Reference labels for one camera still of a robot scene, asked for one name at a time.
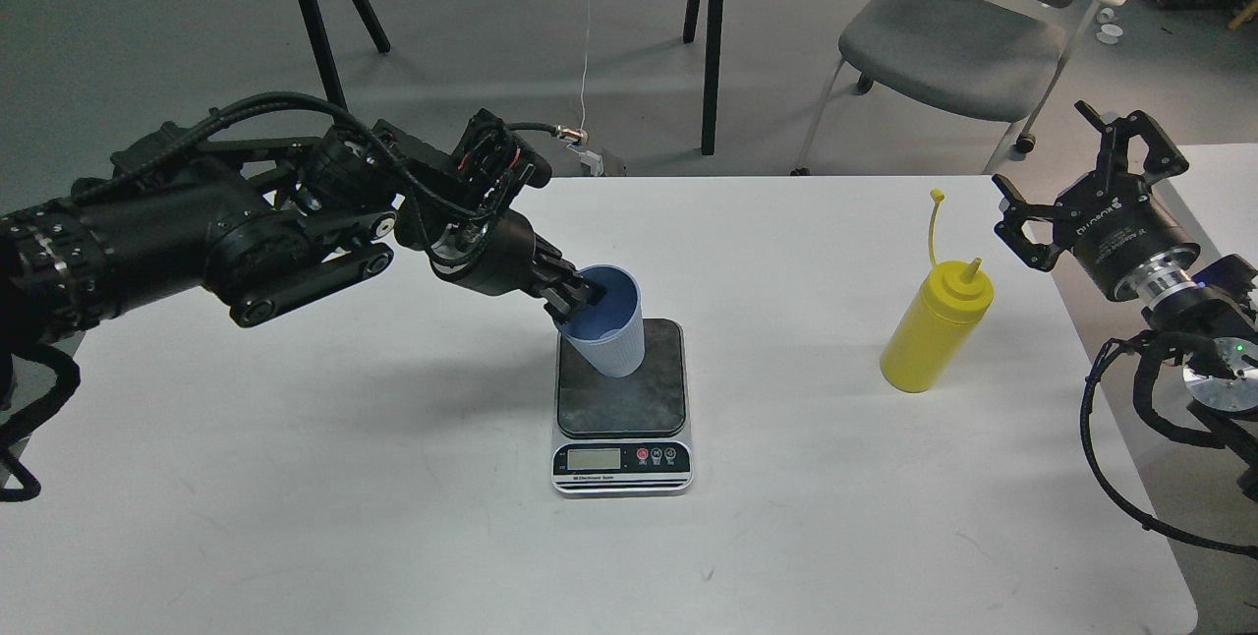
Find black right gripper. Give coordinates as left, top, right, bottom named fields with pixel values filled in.
left=991, top=101, right=1201, bottom=304

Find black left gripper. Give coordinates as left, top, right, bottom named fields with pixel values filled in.
left=430, top=214, right=608, bottom=324

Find blue ribbed paper cup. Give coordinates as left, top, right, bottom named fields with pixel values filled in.
left=555, top=264, right=647, bottom=378

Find yellow squeeze bottle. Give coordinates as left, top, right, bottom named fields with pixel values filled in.
left=881, top=189, right=995, bottom=394

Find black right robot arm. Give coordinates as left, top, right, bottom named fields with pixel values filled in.
left=993, top=101, right=1257, bottom=558

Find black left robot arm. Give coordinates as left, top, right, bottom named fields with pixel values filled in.
left=1, top=91, right=609, bottom=502

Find digital kitchen scale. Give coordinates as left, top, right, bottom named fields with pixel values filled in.
left=548, top=317, right=694, bottom=497

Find white side table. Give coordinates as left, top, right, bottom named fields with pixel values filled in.
left=1155, top=145, right=1257, bottom=264

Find white power adapter on floor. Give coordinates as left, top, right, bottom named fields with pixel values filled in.
left=576, top=148, right=626, bottom=179

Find small white cups on floor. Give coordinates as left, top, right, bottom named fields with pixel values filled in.
left=1094, top=8, right=1123, bottom=45

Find grey office chair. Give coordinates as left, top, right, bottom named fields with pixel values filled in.
left=837, top=0, right=1127, bottom=174

